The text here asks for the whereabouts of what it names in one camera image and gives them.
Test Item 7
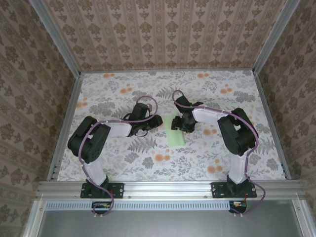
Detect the grey metal sheet panel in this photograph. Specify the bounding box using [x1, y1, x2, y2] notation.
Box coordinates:
[23, 199, 316, 237]

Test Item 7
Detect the floral patterned table cover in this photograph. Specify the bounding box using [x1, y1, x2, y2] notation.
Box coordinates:
[53, 71, 287, 182]

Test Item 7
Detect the black controller board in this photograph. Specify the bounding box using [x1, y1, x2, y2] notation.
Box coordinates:
[91, 201, 113, 215]
[229, 200, 248, 214]

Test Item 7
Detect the thin aluminium table end rail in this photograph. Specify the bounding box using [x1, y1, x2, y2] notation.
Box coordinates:
[80, 70, 255, 74]

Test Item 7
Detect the wide aluminium base rail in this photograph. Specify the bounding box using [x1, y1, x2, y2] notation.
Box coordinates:
[36, 180, 306, 200]

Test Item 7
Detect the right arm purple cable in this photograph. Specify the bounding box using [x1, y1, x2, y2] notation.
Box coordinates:
[172, 90, 267, 218]

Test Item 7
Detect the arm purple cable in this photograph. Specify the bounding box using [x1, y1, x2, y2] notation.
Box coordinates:
[78, 95, 158, 219]
[172, 90, 267, 218]

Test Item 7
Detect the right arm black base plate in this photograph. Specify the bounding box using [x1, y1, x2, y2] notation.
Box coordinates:
[211, 182, 257, 199]

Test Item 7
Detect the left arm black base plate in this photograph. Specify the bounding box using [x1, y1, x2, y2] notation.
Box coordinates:
[80, 182, 124, 199]

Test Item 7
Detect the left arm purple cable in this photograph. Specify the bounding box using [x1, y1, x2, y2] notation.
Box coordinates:
[78, 95, 158, 219]

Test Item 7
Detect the slotted grey cable duct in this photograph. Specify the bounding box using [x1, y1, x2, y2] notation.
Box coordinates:
[45, 200, 250, 211]

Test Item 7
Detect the aluminium table side rail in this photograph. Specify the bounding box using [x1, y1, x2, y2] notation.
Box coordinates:
[253, 70, 292, 181]
[46, 73, 83, 182]

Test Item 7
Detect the aluminium frame post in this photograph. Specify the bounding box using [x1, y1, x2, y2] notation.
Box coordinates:
[252, 0, 297, 75]
[31, 0, 82, 76]

